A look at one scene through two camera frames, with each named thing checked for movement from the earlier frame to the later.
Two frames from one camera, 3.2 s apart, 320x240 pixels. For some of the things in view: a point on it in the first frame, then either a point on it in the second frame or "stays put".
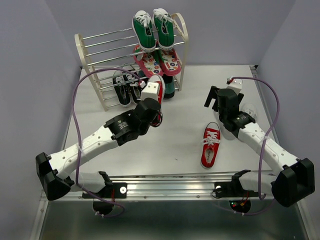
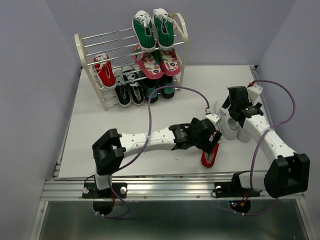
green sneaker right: (164, 24) stays put
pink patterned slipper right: (171, 65) stays put
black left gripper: (156, 120) → (207, 145)
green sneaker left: (142, 26) stays put
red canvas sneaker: (158, 79) → (104, 69)
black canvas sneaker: (122, 89) stays put
